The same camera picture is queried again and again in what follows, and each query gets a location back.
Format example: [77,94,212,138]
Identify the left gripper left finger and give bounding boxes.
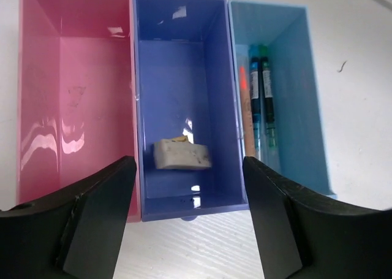
[1,156,137,278]

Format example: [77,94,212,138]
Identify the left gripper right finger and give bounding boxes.
[243,157,391,278]

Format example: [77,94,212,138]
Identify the grey white eraser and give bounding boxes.
[153,139,212,170]

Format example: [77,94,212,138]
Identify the light blue container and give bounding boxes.
[228,0,334,197]

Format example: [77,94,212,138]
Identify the pink container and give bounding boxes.
[17,0,138,204]

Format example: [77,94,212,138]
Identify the green marker pen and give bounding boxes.
[258,45,279,166]

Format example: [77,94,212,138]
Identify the dark blue container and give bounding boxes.
[132,0,248,222]

